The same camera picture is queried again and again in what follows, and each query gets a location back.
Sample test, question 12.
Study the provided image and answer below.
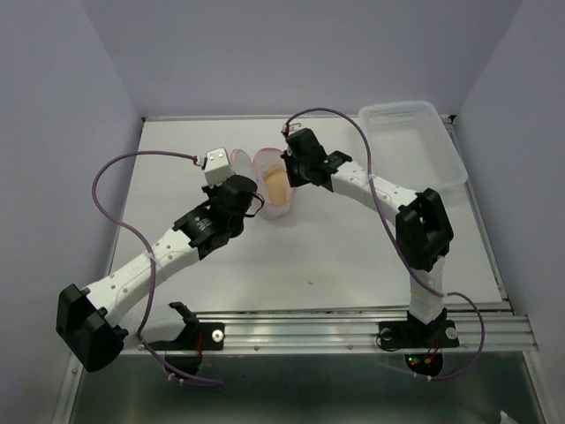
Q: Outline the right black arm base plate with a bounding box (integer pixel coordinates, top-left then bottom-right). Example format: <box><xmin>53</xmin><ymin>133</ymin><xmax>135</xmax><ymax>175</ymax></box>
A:
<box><xmin>378</xmin><ymin>320</ymin><xmax>460</xmax><ymax>351</ymax></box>

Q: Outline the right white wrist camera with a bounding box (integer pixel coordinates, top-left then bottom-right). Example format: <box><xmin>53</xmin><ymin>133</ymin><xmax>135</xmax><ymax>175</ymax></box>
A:
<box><xmin>281</xmin><ymin>119</ymin><xmax>304</xmax><ymax>139</ymax></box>

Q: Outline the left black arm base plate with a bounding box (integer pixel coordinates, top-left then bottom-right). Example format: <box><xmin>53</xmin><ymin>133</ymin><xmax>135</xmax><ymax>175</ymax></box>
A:
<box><xmin>143</xmin><ymin>301</ymin><xmax>226</xmax><ymax>352</ymax></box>

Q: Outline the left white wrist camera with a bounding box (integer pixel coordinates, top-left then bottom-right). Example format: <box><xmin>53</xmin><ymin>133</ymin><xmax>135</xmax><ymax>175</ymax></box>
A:
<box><xmin>196</xmin><ymin>148</ymin><xmax>234</xmax><ymax>186</ymax></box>

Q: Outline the beige bra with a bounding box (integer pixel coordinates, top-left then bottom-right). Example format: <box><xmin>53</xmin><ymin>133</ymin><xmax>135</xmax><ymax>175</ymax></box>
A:
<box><xmin>262</xmin><ymin>165</ymin><xmax>290</xmax><ymax>206</ymax></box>

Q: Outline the white plastic basket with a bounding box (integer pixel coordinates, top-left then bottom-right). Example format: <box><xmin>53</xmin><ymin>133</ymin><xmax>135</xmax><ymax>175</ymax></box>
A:
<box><xmin>358</xmin><ymin>101</ymin><xmax>468</xmax><ymax>191</ymax></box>

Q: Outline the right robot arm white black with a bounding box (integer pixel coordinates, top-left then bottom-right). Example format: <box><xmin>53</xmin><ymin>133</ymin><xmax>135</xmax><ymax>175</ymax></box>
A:
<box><xmin>282</xmin><ymin>128</ymin><xmax>454</xmax><ymax>345</ymax></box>

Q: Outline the aluminium frame rail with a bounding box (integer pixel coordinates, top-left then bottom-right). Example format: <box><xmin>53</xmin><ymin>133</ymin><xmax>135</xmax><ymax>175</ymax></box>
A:
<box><xmin>198</xmin><ymin>305</ymin><xmax>538</xmax><ymax>356</ymax></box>

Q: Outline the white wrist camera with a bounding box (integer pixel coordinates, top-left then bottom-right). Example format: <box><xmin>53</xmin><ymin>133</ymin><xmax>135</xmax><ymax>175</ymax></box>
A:
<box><xmin>281</xmin><ymin>119</ymin><xmax>304</xmax><ymax>139</ymax></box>
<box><xmin>196</xmin><ymin>148</ymin><xmax>234</xmax><ymax>186</ymax></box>

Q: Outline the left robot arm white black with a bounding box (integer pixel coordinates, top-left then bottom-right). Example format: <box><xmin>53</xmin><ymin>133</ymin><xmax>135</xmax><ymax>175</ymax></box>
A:
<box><xmin>56</xmin><ymin>175</ymin><xmax>258</xmax><ymax>372</ymax></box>

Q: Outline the white mesh laundry bag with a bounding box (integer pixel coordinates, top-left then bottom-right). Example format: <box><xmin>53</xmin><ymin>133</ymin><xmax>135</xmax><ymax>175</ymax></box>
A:
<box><xmin>230</xmin><ymin>148</ymin><xmax>295</xmax><ymax>220</ymax></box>

